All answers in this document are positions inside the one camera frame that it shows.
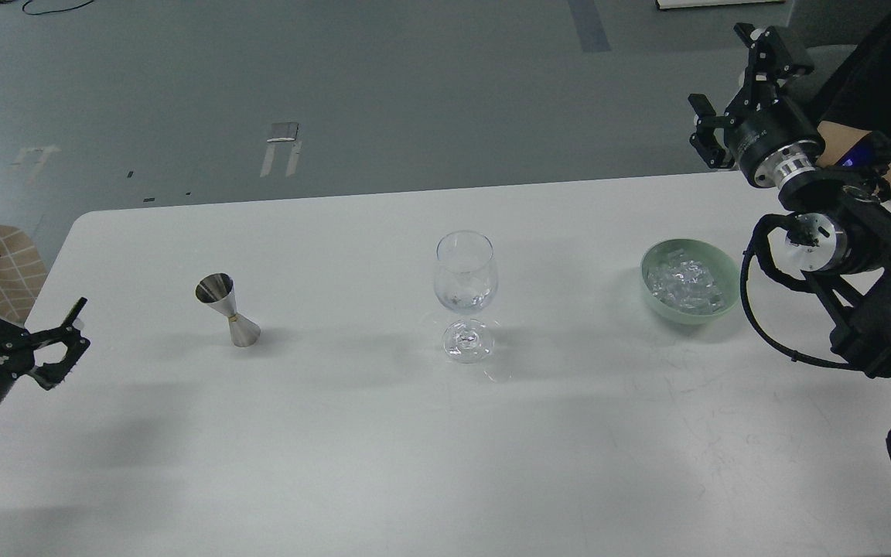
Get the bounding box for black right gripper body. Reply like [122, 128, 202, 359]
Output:
[724, 98, 826, 188]

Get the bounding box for black floor cable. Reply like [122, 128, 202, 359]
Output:
[0, 0, 98, 32]

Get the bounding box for beige checkered chair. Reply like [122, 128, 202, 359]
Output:
[0, 224, 47, 325]

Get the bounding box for clear ice cubes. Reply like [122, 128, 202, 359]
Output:
[644, 256, 728, 315]

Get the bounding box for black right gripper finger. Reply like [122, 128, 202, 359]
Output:
[688, 93, 736, 169]
[733, 22, 814, 105]

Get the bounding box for clear wine glass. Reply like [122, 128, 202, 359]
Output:
[434, 230, 499, 364]

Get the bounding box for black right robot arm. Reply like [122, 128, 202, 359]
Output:
[688, 22, 891, 378]

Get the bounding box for steel cocktail jigger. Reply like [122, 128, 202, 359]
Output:
[194, 272, 261, 347]

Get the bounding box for green bowl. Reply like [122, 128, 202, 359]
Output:
[639, 237, 739, 326]

